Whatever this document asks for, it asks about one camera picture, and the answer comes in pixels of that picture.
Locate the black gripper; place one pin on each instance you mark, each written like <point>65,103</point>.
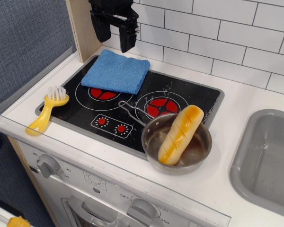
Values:
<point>118,13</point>

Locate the blue cloth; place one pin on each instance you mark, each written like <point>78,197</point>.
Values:
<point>117,73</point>

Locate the black toy stove top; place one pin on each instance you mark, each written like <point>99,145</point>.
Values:
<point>118,119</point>

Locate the yellow dish brush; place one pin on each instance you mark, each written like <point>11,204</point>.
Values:
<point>56,97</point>

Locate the toy bread loaf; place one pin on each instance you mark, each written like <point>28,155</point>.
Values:
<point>180,134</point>

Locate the grey left oven knob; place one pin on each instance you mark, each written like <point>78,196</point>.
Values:
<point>47,165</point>

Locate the grey oven knob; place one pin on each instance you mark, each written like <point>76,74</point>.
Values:
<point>141,210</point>
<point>47,165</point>

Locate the grey right oven knob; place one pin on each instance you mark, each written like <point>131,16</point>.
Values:
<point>141,210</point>

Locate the grey sink basin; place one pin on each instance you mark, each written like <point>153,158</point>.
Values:
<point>257,172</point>

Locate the yellow object bottom left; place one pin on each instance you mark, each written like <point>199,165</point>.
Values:
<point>18,222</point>

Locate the steel saucepan with handle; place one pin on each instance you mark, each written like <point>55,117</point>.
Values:
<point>153,135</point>

